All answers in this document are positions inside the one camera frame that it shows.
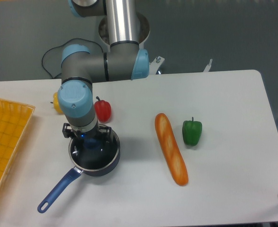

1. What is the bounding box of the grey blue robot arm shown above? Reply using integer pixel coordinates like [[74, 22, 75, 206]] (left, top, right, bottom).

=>
[[57, 0, 149, 139]]

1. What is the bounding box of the orange baguette bread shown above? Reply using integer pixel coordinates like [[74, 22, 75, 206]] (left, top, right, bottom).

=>
[[154, 113, 189, 186]]

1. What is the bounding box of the yellow bell pepper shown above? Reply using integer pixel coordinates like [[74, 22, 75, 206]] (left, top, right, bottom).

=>
[[51, 92, 63, 114]]

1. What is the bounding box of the white metal base frame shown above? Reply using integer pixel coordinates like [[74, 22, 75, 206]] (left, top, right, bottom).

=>
[[149, 56, 213, 75]]

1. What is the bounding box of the glass lid blue knob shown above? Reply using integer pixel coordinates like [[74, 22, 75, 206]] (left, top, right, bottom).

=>
[[69, 133, 120, 175]]

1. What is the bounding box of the blue saucepan with handle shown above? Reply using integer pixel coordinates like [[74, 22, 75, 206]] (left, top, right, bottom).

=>
[[37, 125, 120, 213]]

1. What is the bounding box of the green bell pepper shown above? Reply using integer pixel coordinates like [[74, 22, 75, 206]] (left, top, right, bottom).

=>
[[182, 117, 203, 146]]

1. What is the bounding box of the red bell pepper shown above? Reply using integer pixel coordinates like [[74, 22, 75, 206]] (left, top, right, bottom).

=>
[[94, 96, 112, 122]]

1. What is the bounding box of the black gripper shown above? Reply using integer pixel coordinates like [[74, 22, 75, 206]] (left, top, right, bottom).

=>
[[62, 123, 112, 140]]

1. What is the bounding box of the yellow plastic basket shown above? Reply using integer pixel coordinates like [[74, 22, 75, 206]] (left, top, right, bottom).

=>
[[0, 98, 35, 188]]

